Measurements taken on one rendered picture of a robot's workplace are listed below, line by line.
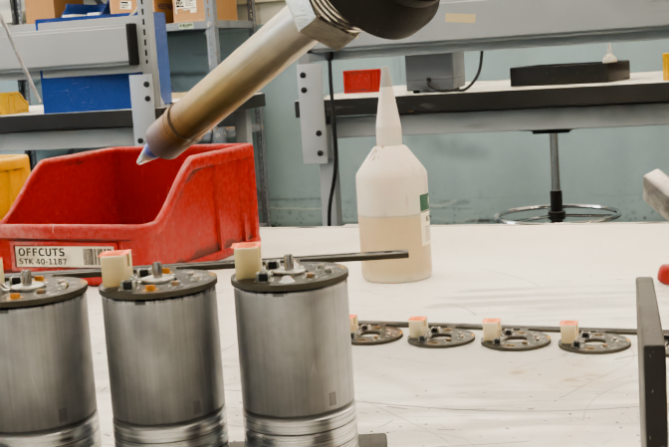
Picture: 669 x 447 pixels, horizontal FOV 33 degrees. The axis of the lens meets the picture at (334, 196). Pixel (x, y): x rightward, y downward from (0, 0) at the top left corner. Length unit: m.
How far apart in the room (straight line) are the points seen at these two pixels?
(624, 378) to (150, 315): 0.18
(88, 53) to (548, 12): 1.13
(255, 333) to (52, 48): 2.70
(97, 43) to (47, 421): 2.62
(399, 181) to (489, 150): 4.18
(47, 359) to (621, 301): 0.29
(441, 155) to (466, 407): 4.40
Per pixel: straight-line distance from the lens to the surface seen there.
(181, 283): 0.24
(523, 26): 2.50
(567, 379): 0.37
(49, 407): 0.24
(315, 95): 2.65
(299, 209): 4.95
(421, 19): 0.17
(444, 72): 2.64
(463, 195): 4.74
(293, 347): 0.23
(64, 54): 2.90
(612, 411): 0.34
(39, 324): 0.24
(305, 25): 0.18
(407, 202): 0.52
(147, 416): 0.24
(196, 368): 0.24
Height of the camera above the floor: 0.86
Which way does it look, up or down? 7 degrees down
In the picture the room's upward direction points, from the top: 4 degrees counter-clockwise
